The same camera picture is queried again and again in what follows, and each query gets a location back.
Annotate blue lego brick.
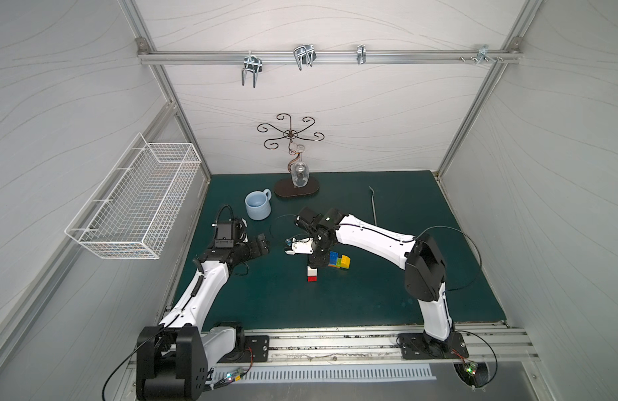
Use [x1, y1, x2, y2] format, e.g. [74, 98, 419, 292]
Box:
[328, 252, 339, 267]

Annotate yellow lego brick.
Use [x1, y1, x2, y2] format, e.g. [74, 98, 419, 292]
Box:
[338, 255, 351, 269]

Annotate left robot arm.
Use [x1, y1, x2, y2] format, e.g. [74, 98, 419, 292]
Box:
[130, 214, 270, 400]

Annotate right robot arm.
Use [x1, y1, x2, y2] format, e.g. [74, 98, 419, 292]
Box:
[285, 207, 469, 362]

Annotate light blue mug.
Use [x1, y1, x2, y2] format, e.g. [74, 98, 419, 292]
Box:
[245, 189, 272, 222]

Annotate green table mat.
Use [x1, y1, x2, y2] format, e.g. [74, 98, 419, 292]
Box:
[164, 169, 506, 333]

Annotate black metal mug tree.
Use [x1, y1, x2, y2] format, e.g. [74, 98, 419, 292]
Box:
[257, 113, 325, 199]

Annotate metal tweezers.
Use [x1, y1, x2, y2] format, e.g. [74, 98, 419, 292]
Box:
[368, 186, 377, 226]

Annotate white vent grille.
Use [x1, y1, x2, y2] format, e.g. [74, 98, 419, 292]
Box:
[238, 364, 437, 384]

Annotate metal hook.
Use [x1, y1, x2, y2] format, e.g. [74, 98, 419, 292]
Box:
[357, 44, 367, 65]
[242, 54, 263, 88]
[293, 44, 317, 71]
[459, 44, 504, 65]

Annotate white wire basket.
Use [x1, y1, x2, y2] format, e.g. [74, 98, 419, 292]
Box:
[64, 134, 201, 260]

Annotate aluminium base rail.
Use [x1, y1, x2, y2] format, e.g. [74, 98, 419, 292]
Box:
[245, 322, 540, 367]

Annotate aluminium top rail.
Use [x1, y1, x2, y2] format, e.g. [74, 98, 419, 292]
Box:
[138, 48, 523, 65]

